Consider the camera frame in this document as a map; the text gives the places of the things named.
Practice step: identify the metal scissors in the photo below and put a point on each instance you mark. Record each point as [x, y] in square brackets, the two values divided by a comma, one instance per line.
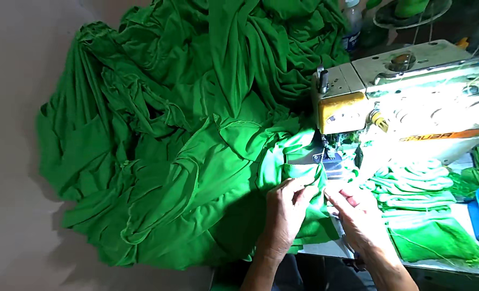
[357, 265]

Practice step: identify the person's left thumb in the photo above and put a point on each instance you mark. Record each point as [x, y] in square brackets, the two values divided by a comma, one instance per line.
[306, 196]

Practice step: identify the person's left hand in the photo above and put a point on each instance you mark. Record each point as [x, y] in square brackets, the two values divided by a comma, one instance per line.
[282, 222]

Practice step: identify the person's right fingers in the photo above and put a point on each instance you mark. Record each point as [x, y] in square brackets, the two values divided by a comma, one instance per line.
[352, 195]

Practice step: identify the round thread stand plate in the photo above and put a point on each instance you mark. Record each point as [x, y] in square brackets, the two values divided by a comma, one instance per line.
[389, 20]

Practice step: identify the white sewing machine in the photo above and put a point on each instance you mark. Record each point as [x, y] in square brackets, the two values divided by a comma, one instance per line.
[405, 105]

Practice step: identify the pile of green garments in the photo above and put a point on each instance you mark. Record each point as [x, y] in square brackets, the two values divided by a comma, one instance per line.
[142, 133]

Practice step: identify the person's right hand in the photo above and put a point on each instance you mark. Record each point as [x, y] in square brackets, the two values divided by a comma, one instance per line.
[362, 224]

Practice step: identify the stack of folded green cloths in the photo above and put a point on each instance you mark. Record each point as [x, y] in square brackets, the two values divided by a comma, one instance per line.
[421, 214]

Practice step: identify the green thread cone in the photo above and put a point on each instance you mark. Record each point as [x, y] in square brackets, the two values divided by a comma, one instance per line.
[411, 6]

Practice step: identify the green fabric piece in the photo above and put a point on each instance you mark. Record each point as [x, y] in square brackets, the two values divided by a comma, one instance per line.
[312, 224]

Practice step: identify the person's legs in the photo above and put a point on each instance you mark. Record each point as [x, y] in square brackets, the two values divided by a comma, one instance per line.
[304, 275]

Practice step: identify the clear plastic bottle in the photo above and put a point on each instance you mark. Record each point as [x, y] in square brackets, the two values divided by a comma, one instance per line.
[352, 25]

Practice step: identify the person's right forearm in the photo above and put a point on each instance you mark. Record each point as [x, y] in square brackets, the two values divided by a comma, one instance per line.
[393, 275]

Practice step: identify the person's left index finger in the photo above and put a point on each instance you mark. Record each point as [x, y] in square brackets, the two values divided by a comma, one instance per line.
[296, 184]

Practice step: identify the person's left forearm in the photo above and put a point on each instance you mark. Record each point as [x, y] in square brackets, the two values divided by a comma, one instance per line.
[259, 275]

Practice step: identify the person's right thumb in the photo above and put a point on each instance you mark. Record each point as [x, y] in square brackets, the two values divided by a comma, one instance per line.
[338, 201]

